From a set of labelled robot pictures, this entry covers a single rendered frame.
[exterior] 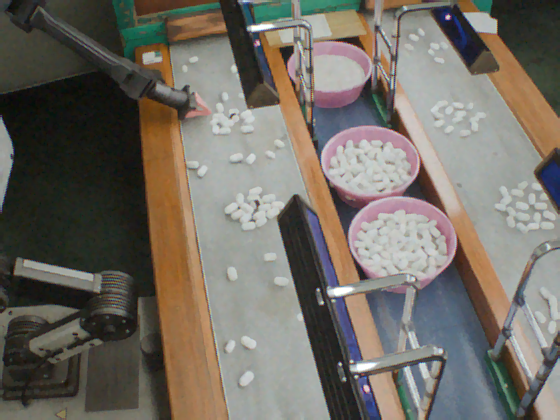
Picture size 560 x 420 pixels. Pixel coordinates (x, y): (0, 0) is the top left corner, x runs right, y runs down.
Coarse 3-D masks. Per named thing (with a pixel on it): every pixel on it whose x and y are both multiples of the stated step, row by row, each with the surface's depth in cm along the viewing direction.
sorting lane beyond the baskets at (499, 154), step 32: (384, 32) 232; (416, 32) 232; (416, 64) 219; (448, 64) 219; (416, 96) 208; (448, 96) 208; (480, 96) 207; (480, 128) 198; (512, 128) 197; (448, 160) 189; (480, 160) 189; (512, 160) 188; (480, 192) 181; (480, 224) 174; (512, 256) 166; (544, 256) 166; (512, 288) 160
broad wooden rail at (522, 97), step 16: (464, 0) 241; (480, 32) 227; (496, 48) 220; (512, 64) 214; (496, 80) 209; (512, 80) 208; (528, 80) 208; (512, 96) 203; (528, 96) 203; (512, 112) 201; (528, 112) 198; (544, 112) 198; (528, 128) 194; (544, 128) 193; (544, 144) 189
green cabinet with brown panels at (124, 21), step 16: (112, 0) 215; (128, 0) 216; (144, 0) 219; (160, 0) 220; (176, 0) 222; (192, 0) 223; (208, 0) 224; (272, 0) 228; (128, 16) 220; (144, 16) 222; (160, 16) 223
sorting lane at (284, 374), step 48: (192, 48) 231; (192, 144) 198; (240, 144) 197; (288, 144) 196; (192, 192) 186; (240, 192) 185; (288, 192) 184; (240, 240) 174; (240, 288) 164; (288, 288) 164; (240, 336) 155; (288, 336) 155; (288, 384) 147
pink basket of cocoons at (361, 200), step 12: (348, 132) 195; (360, 132) 196; (372, 132) 196; (384, 132) 195; (336, 144) 194; (396, 144) 195; (408, 144) 191; (324, 156) 189; (408, 156) 192; (324, 168) 185; (348, 192) 181; (360, 192) 179; (396, 192) 180; (348, 204) 189; (360, 204) 185
